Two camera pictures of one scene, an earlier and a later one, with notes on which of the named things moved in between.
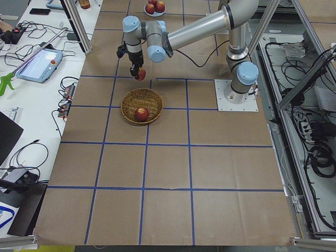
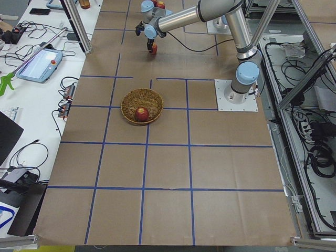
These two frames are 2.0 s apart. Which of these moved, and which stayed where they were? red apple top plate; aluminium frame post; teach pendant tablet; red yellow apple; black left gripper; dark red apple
Moved: black left gripper; red yellow apple
Stayed: dark red apple; aluminium frame post; teach pendant tablet; red apple top plate
